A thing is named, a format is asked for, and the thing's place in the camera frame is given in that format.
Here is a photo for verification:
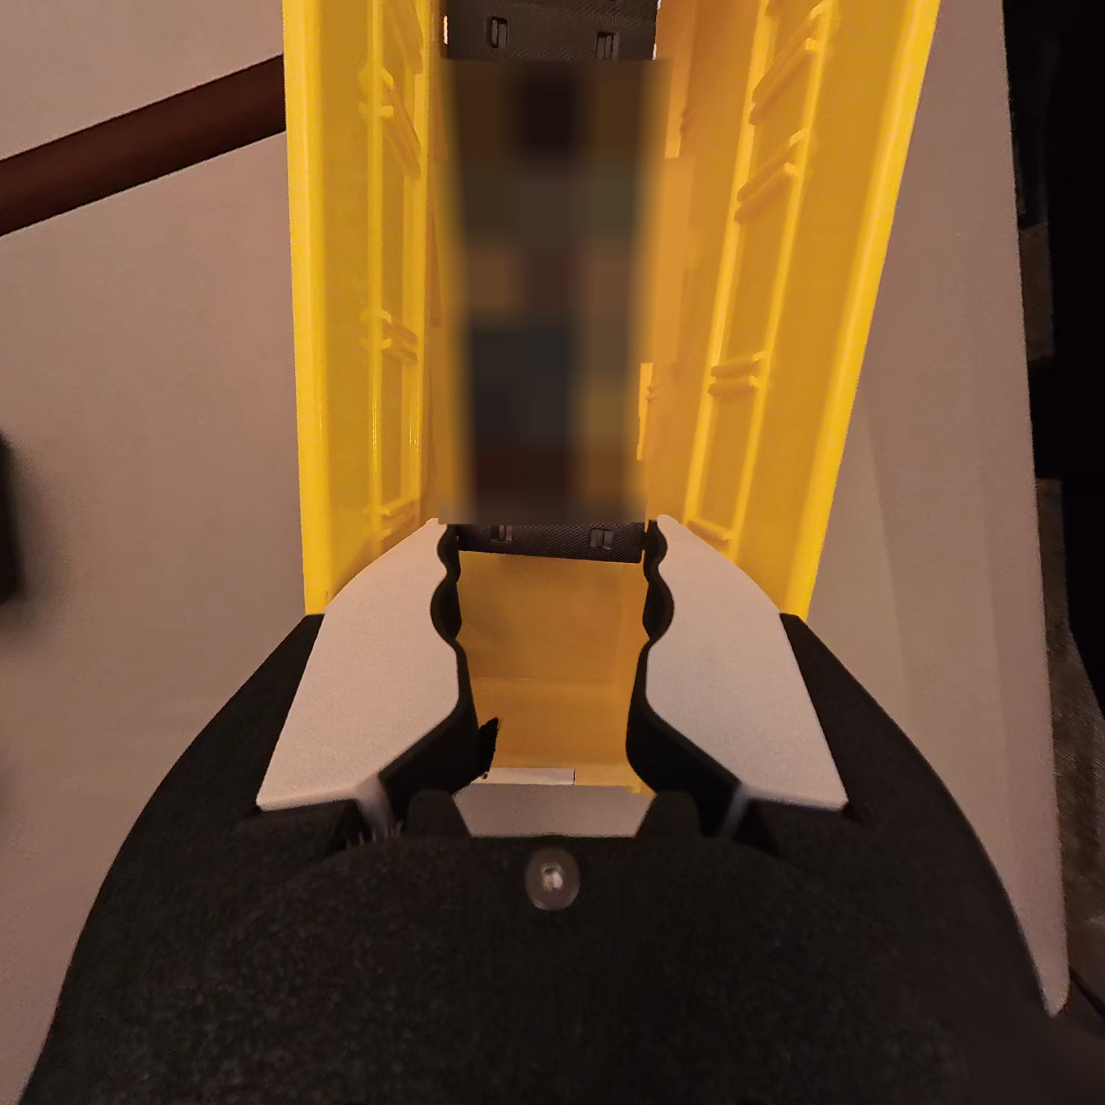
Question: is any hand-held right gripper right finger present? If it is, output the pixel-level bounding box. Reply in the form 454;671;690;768
625;515;849;843

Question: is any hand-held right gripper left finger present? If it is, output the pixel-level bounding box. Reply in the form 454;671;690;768
255;521;502;843

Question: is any yellow plastic bin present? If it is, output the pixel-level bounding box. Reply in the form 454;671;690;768
283;0;940;796

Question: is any row of black batteries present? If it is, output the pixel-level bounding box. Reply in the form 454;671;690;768
444;0;662;64

